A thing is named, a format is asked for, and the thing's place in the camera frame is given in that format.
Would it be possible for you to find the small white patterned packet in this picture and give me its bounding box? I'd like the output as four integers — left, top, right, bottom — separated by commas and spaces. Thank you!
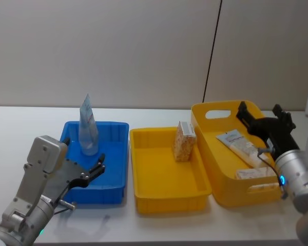
234, 167, 277, 180

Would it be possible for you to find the yellow plastic tray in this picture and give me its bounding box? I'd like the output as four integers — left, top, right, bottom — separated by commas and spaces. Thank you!
129, 126, 213, 215

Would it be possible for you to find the white squeeze tube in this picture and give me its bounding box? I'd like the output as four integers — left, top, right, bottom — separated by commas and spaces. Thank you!
216, 129, 270, 169

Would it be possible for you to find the left gripper dark cable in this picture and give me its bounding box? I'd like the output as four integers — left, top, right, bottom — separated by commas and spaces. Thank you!
53, 199, 78, 215

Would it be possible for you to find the right gripper dark cable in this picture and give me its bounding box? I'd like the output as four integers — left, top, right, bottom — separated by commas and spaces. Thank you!
257, 147, 288, 200

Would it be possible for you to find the gripper dark cable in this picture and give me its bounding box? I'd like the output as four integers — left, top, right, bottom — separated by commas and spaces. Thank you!
53, 199, 78, 215
257, 147, 288, 200

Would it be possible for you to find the yellow basket with handles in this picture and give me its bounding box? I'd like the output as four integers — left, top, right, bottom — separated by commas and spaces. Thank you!
190, 100, 286, 208

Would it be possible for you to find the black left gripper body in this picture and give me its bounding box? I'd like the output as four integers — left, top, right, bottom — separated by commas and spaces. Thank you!
42, 156, 90, 205

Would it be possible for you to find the clear blue refill pouch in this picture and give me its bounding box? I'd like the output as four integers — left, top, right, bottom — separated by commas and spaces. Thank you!
78, 93, 100, 157

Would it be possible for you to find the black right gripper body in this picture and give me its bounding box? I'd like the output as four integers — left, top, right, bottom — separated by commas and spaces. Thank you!
247, 116, 301, 161

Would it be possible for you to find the blue plastic bin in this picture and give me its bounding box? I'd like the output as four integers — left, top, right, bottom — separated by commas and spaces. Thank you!
59, 120, 130, 205

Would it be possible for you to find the patterned orange snack box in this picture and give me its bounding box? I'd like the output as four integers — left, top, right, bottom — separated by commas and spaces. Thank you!
172, 120, 197, 163

